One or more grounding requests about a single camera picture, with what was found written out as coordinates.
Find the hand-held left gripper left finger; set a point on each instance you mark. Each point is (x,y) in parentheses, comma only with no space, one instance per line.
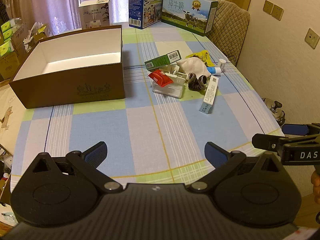
(96,153)

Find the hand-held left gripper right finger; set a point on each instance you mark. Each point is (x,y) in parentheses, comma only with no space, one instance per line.
(216,153)

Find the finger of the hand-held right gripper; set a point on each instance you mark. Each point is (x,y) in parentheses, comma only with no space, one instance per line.
(296,130)
(265,141)

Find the white and blue medicine box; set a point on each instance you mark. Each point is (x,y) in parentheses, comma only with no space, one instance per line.
(210,95)

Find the large white box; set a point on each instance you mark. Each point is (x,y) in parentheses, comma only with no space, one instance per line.
(75,90)

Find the dark hair scrunchie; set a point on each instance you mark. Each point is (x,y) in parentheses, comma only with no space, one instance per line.
(197,85)

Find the clear plastic box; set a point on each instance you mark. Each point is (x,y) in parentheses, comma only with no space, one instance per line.
(172,90)

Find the blue tube with white cap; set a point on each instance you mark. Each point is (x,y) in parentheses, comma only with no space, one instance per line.
(216,69)

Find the white cloth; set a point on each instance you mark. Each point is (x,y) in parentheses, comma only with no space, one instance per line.
(193,66)

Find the white plastic holder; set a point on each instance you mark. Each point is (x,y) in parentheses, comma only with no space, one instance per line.
(173,73)

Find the red snack packet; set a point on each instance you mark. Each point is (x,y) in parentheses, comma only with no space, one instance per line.
(160,77)

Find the yellow snack packet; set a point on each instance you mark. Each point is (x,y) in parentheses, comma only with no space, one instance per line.
(203,56)

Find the small green box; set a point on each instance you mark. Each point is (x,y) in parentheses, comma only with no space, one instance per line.
(160,61)

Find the person's right hand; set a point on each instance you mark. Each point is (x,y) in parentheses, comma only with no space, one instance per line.
(316,186)

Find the cream printed mat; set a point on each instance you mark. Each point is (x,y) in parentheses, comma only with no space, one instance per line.
(10,120)

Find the quilted chair cover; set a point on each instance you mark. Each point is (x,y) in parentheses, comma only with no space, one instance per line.
(232,30)

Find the white plastic bag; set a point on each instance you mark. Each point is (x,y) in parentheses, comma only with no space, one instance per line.
(32,33)

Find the large cardboard box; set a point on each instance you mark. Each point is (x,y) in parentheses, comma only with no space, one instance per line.
(20,40)

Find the white humidifier box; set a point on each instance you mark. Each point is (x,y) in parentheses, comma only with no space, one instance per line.
(95,15)

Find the green milk carton box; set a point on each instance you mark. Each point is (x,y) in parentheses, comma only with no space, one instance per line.
(182,10)

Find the blue milk carton box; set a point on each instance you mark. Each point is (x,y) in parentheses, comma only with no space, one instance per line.
(140,2)

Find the wall socket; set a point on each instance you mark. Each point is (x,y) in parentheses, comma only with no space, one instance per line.
(277,12)
(268,6)
(312,38)

